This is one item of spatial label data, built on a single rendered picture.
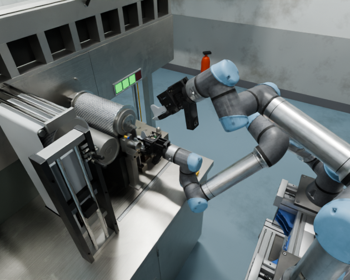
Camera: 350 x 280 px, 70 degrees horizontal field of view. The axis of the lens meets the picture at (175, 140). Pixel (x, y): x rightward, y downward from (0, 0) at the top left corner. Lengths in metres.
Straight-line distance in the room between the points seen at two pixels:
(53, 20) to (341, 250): 1.17
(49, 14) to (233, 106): 0.81
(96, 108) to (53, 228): 0.55
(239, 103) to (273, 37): 3.02
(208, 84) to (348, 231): 0.46
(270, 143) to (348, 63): 2.81
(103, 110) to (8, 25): 0.42
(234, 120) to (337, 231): 0.34
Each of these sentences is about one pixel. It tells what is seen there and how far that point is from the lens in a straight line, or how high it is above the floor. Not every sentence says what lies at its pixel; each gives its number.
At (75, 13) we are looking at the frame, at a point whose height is 1.60.
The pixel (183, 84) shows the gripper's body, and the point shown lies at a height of 1.50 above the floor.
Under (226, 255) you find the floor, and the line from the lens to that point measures 2.10.
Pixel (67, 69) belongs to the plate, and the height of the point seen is 1.40.
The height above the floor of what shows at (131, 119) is 1.26.
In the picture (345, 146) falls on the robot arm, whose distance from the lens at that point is 0.73.
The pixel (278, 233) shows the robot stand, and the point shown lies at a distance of 2.01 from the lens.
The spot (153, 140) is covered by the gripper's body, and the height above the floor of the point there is 1.16.
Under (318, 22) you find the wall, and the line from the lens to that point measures 3.62.
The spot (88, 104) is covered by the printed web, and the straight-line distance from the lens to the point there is 1.15.
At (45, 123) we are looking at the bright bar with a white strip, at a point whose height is 1.46.
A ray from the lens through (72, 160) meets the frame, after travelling 0.80.
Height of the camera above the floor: 1.87
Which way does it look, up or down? 40 degrees down
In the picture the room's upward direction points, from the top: 1 degrees counter-clockwise
